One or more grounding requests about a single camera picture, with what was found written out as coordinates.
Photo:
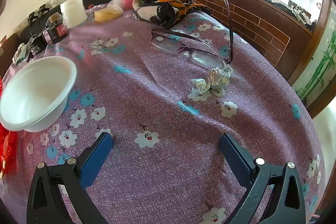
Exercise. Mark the red plastic bag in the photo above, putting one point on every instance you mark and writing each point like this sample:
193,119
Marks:
91,6

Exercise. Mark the small black jar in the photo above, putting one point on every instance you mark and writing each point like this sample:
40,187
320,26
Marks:
38,45

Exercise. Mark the white plastic jar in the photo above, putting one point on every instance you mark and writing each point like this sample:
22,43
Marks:
73,12

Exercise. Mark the bamboo print glass panel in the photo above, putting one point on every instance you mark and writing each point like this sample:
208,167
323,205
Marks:
320,66

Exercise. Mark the white plastic bowl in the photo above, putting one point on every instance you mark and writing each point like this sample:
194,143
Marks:
34,92

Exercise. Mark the purple framed eyeglasses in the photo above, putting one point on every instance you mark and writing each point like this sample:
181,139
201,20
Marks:
207,57

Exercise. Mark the crumpled white tissue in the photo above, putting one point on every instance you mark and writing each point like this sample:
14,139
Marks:
20,53

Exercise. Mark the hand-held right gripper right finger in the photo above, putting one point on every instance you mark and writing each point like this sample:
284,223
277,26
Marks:
233,158

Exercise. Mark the black orange patterned scarf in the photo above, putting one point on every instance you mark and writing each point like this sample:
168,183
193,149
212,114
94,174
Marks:
162,3

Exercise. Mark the purple floral tablecloth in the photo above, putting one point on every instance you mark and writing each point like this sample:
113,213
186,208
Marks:
157,113

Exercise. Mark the dark jar with red label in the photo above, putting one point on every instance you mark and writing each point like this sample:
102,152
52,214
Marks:
57,29

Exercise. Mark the yellow food plastic bag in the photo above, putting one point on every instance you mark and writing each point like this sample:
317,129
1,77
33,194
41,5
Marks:
105,15

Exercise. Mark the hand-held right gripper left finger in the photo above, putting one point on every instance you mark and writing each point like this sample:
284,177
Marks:
97,158

